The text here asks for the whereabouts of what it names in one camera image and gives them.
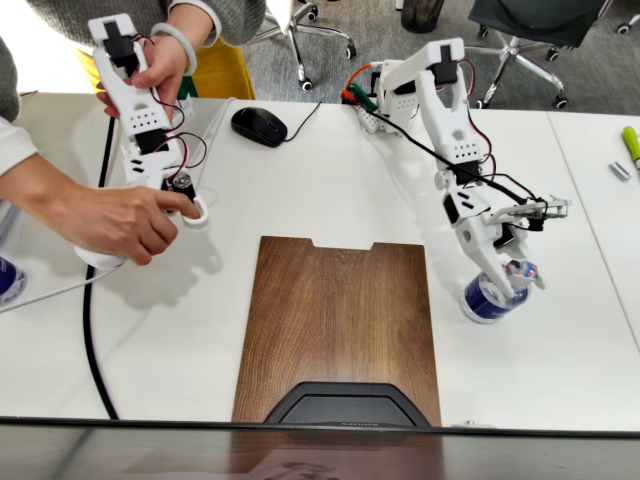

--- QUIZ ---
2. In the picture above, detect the blue-labelled clear water bottle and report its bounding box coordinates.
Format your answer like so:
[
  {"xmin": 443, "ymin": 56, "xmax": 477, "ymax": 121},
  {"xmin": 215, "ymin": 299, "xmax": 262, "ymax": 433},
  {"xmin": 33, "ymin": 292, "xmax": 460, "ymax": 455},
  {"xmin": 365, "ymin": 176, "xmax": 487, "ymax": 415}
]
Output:
[{"xmin": 459, "ymin": 258, "xmax": 540, "ymax": 325}]

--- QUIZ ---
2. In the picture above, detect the white leader arm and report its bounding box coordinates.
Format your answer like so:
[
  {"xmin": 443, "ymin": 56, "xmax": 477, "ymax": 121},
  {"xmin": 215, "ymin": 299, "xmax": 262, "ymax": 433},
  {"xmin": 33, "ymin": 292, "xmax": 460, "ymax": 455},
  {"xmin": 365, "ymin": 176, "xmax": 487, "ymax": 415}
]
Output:
[{"xmin": 74, "ymin": 13, "xmax": 211, "ymax": 271}]

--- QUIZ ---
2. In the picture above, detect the person's right forearm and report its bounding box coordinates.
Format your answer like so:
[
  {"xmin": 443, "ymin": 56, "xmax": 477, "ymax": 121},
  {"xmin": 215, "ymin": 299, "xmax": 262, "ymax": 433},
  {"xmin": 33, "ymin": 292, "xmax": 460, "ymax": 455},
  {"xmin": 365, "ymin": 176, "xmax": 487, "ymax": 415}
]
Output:
[{"xmin": 0, "ymin": 117, "xmax": 76, "ymax": 241}]

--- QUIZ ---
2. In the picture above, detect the dark wooden board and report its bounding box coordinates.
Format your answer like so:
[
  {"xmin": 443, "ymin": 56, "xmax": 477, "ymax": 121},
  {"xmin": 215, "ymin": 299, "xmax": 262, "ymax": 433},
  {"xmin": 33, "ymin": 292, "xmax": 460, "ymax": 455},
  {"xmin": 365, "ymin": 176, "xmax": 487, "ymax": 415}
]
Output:
[{"xmin": 230, "ymin": 235, "xmax": 444, "ymax": 429}]

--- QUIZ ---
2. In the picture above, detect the blue-labelled bottle at edge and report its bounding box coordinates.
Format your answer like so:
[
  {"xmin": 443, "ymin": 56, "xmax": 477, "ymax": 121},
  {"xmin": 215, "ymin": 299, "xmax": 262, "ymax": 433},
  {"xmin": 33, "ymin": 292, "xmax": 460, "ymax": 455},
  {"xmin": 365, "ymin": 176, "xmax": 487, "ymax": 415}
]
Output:
[{"xmin": 0, "ymin": 255, "xmax": 27, "ymax": 307}]

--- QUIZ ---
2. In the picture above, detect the person's left hand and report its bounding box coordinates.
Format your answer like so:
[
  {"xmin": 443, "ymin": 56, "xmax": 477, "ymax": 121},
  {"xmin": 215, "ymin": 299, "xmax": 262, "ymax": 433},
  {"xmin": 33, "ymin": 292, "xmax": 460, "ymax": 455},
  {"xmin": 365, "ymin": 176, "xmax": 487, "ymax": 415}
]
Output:
[{"xmin": 94, "ymin": 34, "xmax": 196, "ymax": 121}]

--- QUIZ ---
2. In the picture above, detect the person's right hand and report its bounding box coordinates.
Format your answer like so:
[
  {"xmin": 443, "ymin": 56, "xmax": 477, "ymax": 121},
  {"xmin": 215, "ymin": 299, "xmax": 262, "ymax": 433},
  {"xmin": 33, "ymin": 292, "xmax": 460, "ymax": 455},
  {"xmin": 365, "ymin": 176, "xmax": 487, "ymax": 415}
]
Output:
[{"xmin": 49, "ymin": 184, "xmax": 202, "ymax": 267}]

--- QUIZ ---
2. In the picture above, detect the yellow-green marker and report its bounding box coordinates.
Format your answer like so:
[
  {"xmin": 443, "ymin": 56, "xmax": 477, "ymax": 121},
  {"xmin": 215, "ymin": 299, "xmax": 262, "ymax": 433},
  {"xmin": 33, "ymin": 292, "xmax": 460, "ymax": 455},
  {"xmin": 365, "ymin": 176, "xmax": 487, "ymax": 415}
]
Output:
[{"xmin": 622, "ymin": 125, "xmax": 640, "ymax": 171}]

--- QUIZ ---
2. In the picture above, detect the black Philips monitor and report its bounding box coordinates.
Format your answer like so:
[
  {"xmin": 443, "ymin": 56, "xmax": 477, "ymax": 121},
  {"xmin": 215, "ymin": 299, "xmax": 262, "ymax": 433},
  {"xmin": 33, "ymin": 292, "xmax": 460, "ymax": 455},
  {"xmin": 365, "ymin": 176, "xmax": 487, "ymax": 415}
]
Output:
[{"xmin": 0, "ymin": 382, "xmax": 640, "ymax": 480}]

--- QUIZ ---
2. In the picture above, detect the dark-seat office chair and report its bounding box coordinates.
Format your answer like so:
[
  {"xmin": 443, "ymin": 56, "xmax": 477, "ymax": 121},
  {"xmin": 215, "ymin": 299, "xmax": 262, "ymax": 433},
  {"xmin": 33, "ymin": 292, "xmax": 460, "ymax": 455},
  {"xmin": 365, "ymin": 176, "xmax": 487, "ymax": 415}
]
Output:
[{"xmin": 434, "ymin": 0, "xmax": 616, "ymax": 110}]

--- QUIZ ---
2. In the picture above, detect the black waste bin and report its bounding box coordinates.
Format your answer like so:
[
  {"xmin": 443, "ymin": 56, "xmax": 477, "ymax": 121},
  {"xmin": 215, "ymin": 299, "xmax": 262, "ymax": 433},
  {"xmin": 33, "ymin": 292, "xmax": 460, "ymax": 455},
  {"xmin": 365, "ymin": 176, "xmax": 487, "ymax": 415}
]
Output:
[{"xmin": 399, "ymin": 0, "xmax": 446, "ymax": 35}]

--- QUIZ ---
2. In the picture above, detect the black computer mouse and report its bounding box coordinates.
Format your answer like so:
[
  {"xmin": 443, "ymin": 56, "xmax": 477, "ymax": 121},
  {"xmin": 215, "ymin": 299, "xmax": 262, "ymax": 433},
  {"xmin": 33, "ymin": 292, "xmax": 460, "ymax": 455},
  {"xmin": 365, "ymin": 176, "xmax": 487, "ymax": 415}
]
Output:
[{"xmin": 230, "ymin": 106, "xmax": 289, "ymax": 149}]

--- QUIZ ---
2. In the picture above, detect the office chair base centre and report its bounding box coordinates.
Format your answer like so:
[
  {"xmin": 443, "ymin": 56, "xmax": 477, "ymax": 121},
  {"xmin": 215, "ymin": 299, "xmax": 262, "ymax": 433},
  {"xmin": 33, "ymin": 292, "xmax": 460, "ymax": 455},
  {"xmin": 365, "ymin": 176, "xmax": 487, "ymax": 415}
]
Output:
[{"xmin": 247, "ymin": 0, "xmax": 359, "ymax": 92}]

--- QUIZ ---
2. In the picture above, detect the yellow skirt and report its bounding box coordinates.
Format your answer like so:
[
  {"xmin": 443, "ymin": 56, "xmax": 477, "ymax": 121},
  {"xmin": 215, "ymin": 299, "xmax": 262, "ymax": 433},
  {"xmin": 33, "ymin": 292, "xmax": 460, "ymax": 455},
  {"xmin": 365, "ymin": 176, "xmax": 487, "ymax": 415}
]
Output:
[{"xmin": 74, "ymin": 37, "xmax": 257, "ymax": 101}]

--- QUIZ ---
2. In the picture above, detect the grey sweater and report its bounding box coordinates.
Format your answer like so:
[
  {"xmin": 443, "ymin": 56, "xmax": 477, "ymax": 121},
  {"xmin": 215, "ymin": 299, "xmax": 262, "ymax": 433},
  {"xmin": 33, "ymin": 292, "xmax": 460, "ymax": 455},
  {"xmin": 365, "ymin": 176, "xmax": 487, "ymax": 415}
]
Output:
[{"xmin": 0, "ymin": 0, "xmax": 269, "ymax": 121}]

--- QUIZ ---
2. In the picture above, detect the pale jade bangle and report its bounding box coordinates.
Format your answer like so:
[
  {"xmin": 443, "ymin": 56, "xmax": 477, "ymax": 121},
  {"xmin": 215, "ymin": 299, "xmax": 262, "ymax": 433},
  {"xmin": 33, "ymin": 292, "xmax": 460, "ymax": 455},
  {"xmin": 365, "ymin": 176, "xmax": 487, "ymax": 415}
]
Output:
[{"xmin": 149, "ymin": 22, "xmax": 199, "ymax": 77}]

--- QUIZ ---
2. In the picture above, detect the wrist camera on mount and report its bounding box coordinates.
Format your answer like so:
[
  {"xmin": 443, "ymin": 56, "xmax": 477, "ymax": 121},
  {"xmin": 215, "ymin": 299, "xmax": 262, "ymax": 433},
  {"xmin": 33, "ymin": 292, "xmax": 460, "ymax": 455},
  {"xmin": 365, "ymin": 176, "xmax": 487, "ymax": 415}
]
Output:
[{"xmin": 492, "ymin": 194, "xmax": 574, "ymax": 232}]

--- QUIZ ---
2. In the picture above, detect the black camera cable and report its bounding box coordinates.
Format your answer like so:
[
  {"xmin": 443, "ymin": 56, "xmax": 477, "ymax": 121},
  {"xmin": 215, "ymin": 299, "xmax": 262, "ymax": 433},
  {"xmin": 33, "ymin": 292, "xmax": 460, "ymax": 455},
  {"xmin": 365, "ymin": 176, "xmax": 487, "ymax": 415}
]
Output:
[{"xmin": 357, "ymin": 107, "xmax": 541, "ymax": 204}]

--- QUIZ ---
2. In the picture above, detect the orange wire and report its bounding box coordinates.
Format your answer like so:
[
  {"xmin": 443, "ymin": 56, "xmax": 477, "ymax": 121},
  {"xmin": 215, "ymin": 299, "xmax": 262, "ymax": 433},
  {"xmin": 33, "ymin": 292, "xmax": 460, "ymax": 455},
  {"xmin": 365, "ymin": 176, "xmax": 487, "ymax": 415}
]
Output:
[{"xmin": 342, "ymin": 62, "xmax": 375, "ymax": 99}]

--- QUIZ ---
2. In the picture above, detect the thin black mouse cable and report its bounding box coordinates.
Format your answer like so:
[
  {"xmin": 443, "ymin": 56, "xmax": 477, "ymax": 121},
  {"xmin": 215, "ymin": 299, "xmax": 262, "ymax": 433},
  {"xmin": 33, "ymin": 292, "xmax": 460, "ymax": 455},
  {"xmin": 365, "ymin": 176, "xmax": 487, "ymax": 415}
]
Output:
[{"xmin": 282, "ymin": 101, "xmax": 324, "ymax": 144}]

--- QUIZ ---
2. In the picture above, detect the thick black cable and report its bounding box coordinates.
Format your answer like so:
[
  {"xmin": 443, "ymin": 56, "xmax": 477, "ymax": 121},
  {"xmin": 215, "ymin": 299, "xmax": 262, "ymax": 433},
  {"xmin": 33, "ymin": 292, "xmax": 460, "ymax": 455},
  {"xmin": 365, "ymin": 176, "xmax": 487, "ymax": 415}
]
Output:
[{"xmin": 82, "ymin": 115, "xmax": 121, "ymax": 421}]

